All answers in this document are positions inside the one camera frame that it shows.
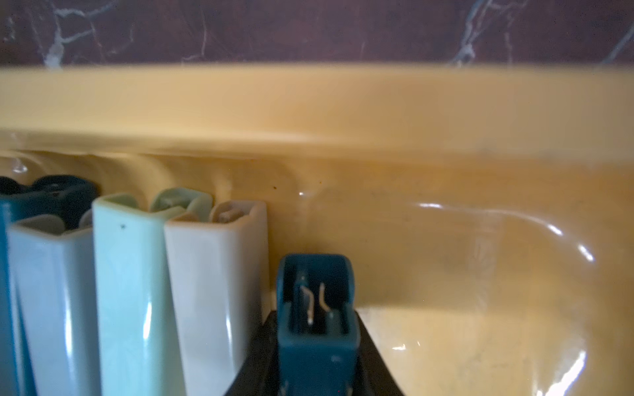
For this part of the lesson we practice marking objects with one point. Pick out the teal pruning pliers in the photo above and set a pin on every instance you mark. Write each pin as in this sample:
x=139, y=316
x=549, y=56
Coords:
x=318, y=334

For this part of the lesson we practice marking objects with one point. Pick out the beige pruning pliers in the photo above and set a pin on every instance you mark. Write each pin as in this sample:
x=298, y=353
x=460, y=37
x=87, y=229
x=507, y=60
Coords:
x=218, y=271

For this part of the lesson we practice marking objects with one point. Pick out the yellow plastic storage tray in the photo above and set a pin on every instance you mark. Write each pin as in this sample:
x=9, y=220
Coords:
x=487, y=212

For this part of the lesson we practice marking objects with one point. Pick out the grey pruning pliers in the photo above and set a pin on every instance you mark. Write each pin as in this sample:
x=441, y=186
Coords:
x=55, y=275

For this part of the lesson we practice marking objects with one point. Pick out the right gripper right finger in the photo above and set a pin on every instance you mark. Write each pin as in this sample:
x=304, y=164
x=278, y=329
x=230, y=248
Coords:
x=372, y=377

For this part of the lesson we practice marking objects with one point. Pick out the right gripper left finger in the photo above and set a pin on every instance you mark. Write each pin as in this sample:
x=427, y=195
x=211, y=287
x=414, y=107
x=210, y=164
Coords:
x=259, y=375

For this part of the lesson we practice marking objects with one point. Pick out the light green pruning pliers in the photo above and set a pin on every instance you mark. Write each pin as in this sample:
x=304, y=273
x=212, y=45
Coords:
x=138, y=338

